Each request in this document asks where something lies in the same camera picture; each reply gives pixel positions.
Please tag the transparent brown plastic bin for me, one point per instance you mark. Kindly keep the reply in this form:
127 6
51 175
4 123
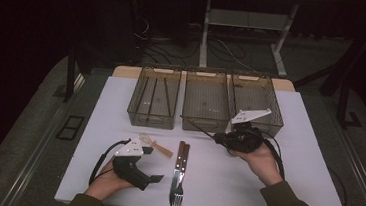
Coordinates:
159 97
255 96
206 98

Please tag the brown chopstick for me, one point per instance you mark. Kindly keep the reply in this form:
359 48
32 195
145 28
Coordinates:
167 96
199 127

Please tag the person's left hand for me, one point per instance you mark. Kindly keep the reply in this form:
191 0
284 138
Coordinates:
108 185

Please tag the black floor socket frame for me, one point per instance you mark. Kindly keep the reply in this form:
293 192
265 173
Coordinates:
68 128

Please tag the grey metal desk frame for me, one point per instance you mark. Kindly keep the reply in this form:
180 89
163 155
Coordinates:
205 34

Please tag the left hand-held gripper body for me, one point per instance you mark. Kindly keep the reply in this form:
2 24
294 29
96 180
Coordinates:
129 172

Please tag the white table mat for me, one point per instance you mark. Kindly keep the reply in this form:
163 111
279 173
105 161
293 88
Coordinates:
205 172

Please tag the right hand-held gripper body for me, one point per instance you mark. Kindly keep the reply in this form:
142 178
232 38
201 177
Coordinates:
246 140

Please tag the black metal stand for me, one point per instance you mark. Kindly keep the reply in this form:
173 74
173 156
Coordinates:
70 79
343 107

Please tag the person's right hand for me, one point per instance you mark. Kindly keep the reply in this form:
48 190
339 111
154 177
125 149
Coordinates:
259 163

